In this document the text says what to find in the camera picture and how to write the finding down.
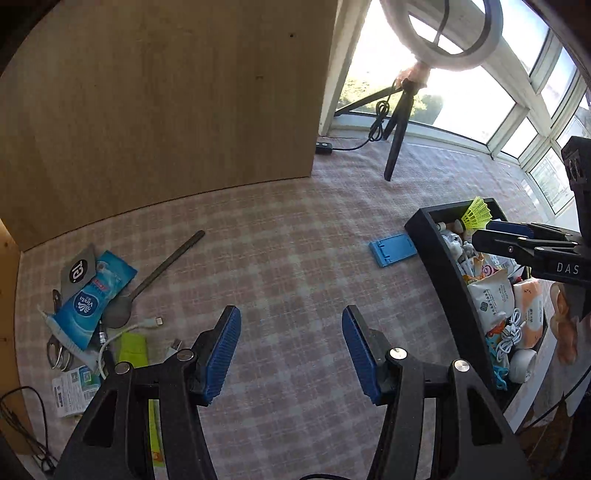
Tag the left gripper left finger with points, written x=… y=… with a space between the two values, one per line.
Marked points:
x=111 y=440

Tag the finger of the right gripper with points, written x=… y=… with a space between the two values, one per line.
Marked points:
x=521 y=251
x=511 y=230

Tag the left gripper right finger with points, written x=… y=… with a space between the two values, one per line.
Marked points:
x=473 y=440

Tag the black gel pen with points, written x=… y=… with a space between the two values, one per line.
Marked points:
x=106 y=361

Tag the blue wet wipes packet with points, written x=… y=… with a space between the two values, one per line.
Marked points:
x=80 y=314

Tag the grey card with logo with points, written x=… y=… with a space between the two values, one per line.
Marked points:
x=78 y=272

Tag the yellow-green shuttlecock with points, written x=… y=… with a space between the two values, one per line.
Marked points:
x=477 y=216

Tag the orange white tissue pack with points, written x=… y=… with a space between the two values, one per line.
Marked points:
x=529 y=300

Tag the white tea sachet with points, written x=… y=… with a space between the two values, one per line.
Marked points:
x=493 y=299

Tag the white blue paper packet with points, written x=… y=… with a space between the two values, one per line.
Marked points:
x=73 y=390

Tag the black storage tray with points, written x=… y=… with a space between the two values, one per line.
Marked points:
x=448 y=280

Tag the white tape roll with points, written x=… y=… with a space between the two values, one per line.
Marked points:
x=522 y=365

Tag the silver metal carabiner tool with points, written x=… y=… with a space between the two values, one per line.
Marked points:
x=58 y=357

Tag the blue plastic phone stand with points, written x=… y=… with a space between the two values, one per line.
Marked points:
x=394 y=249

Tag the dark metal spoon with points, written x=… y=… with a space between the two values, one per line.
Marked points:
x=118 y=311

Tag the black tripod stand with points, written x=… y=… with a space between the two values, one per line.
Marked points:
x=392 y=115

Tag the wooden cabinet panel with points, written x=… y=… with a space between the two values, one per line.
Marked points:
x=110 y=106

